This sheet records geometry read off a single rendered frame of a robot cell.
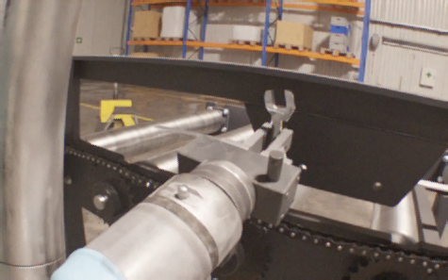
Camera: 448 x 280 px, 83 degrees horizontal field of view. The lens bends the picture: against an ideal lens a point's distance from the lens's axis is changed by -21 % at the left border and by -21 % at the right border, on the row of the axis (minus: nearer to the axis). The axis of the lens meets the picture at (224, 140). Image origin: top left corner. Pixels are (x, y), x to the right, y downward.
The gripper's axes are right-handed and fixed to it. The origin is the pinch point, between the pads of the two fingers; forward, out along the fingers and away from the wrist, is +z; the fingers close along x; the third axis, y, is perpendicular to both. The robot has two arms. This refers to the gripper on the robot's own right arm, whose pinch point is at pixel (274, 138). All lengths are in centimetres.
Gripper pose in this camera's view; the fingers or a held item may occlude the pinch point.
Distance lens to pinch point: 44.1
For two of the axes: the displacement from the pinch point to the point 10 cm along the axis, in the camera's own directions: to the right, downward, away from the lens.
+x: -8.5, -3.0, 4.3
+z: 5.2, -4.2, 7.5
